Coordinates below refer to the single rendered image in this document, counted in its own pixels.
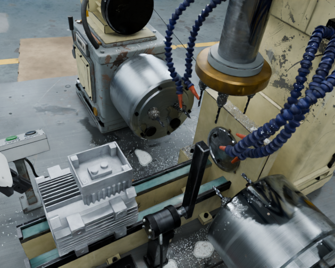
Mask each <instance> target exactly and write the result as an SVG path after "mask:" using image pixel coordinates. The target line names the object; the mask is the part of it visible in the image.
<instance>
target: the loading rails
mask: <svg viewBox="0 0 335 268"><path fill-rule="evenodd" d="M191 161H192V159H190V160H187V161H184V162H182V163H179V164H177V165H174V166H171V167H169V168H166V169H164V170H161V171H158V172H155V173H153V174H150V175H148V176H145V177H143V178H140V179H137V180H135V181H132V186H134V188H135V191H136V194H137V196H136V197H135V199H136V202H137V205H138V206H137V207H138V213H139V214H138V220H137V222H136V223H135V224H132V225H130V226H126V228H127V234H126V235H124V236H122V237H120V238H117V239H116V238H115V236H114V234H113V235H110V236H108V237H106V238H104V239H102V240H99V241H97V242H95V243H93V244H90V245H88V249H89V252H87V253H85V254H83V255H80V256H78V257H77V256H76V253H75V251H74V250H72V251H70V252H69V253H68V254H65V255H63V256H61V257H60V256H59V254H58V251H57V248H56V244H55V242H54V239H53V236H52V233H51V230H50V227H49V225H48V221H47V218H46V215H43V216H40V217H37V218H35V219H32V220H30V221H27V222H25V223H21V224H19V225H16V226H15V227H16V231H17V234H18V239H19V241H20V243H21V245H22V247H23V250H24V252H25V254H26V256H27V258H25V259H24V262H25V265H26V268H95V267H97V266H99V265H101V264H103V263H105V262H107V264H108V265H109V264H111V263H113V262H115V261H117V260H119V259H121V256H120V255H122V254H124V253H126V252H128V251H130V250H132V249H134V248H136V247H138V246H140V245H142V244H145V243H147V242H148V235H147V233H146V231H145V229H143V228H142V226H143V217H144V216H145V215H147V214H153V213H155V212H157V211H160V210H162V209H163V208H164V207H166V206H168V205H173V206H174V207H175V208H176V209H177V210H179V209H180V208H181V206H182V201H183V197H184V194H185V189H186V184H187V180H188V175H189V170H190V166H191ZM211 166H212V162H211V161H210V160H209V159H208V160H207V164H206V168H205V172H204V175H203V179H202V182H201V185H200V189H199V193H198V198H197V200H196V204H195V208H194V212H193V214H192V217H191V218H189V219H187V220H186V219H185V218H184V217H181V226H182V225H184V224H186V223H188V222H190V221H192V220H194V219H196V218H198V219H199V221H200V222H201V224H202V225H205V224H207V223H209V222H211V221H212V220H213V218H212V216H211V214H210V211H212V210H215V209H217V208H219V207H221V206H220V205H221V199H220V197H219V196H218V195H217V194H216V192H215V191H214V189H212V188H213V186H215V188H216V189H218V190H219V192H220V193H221V194H222V196H223V197H226V196H227V194H228V191H229V188H230V186H231V183H232V182H231V181H227V180H226V178H225V177H224V176H222V177H219V178H217V179H215V180H212V181H210V182H208V183H207V179H208V176H209V173H210V170H211Z"/></svg>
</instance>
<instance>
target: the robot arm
mask: <svg viewBox="0 0 335 268"><path fill-rule="evenodd" d="M31 187H32V184H31V181H30V180H28V179H26V178H24V177H23V176H21V175H18V173H17V172H16V171H14V170H13V169H11V168H10V167H9V165H8V162H7V159H6V157H5V156H4V155H3V154H2V153H0V192H1V193H3V194H4V195H6V196H7V197H10V196H11V195H13V194H14V191H16V192H18V193H20V194H23V193H24V192H26V191H27V190H28V189H30V188H31Z"/></svg>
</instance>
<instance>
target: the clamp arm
mask: <svg viewBox="0 0 335 268"><path fill-rule="evenodd" d="M210 150H211V149H210V148H209V147H208V146H207V144H206V143H205V142H204V141H203V140H202V141H199V142H197V143H196V144H195V149H194V153H193V156H192V161H191V166H190V170H189V175H188V180H187V184H186V189H185V194H184V197H183V201H182V206H181V210H182V211H183V210H184V211H183V212H182V213H183V214H185V215H184V216H183V217H184V218H185V219H186V220H187V219H189V218H191V217H192V214H193V212H194V208H195V204H196V200H197V198H198V193H199V189H200V185H201V182H202V179H203V175H204V172H205V168H206V164H207V160H208V157H209V155H210Z"/></svg>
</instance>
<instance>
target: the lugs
mask: <svg viewBox="0 0 335 268"><path fill-rule="evenodd" d="M43 181H45V177H44V176H40V177H37V178H35V183H36V186H38V184H37V183H40V182H43ZM124 192H125V195H126V198H127V199H131V198H134V197H136V196H137V194H136V191H135V188H134V186H130V187H129V188H125V190H124ZM48 221H49V224H50V226H51V229H52V230H55V229H57V228H60V227H61V226H62V223H61V220H60V217H59V215H54V216H52V217H49V218H48ZM57 251H58V254H59V256H60V257H61V256H63V255H65V254H63V255H61V254H60V252H59V250H58V249H57ZM68 253H69V252H68ZM68 253H66V254H68Z"/></svg>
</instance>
